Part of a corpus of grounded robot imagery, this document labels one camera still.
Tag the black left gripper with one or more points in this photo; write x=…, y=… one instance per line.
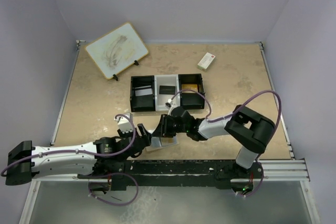
x=146, y=134

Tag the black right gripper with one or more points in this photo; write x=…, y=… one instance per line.
x=161, y=129

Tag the beige card holder wallet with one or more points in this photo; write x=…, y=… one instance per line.
x=158, y=143

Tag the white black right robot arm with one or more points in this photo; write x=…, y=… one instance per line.
x=251, y=129

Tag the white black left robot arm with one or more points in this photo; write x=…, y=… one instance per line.
x=26, y=161

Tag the black card in middle bin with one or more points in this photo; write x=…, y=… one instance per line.
x=169, y=90

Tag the white card in left bin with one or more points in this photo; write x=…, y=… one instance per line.
x=143, y=91

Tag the gold card in right bin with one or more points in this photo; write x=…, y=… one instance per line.
x=190, y=87

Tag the black left bin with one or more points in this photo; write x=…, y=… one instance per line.
x=142, y=97

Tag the black bin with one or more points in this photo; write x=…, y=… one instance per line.
x=191, y=100
x=142, y=97

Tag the black right bin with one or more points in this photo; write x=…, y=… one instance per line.
x=191, y=100

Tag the white middle bin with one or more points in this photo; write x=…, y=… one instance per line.
x=166, y=80

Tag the black board stand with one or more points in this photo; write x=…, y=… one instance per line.
x=124, y=71

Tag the small white red box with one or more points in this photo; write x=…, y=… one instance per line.
x=206, y=61

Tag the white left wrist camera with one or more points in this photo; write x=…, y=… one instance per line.
x=125, y=122

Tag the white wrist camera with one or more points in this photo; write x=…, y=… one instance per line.
x=170, y=105
x=125, y=122

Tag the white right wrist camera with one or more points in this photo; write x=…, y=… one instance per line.
x=170, y=105

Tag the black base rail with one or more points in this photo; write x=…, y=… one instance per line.
x=169, y=173

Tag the white board with wooden frame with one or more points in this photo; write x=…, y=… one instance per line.
x=117, y=50

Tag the aluminium table frame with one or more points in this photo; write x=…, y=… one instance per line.
x=238, y=72

